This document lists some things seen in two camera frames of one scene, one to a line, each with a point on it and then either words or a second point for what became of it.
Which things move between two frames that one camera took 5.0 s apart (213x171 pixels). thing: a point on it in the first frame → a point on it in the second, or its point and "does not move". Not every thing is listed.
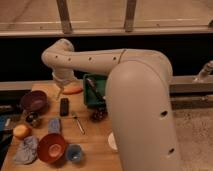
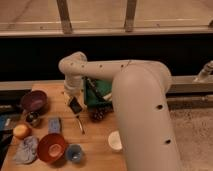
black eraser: (64, 107) → (75, 105)
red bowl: (51, 148) does not move
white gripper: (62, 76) → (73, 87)
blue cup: (74, 153) does not move
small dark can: (34, 119) does not move
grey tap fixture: (201, 76) does not move
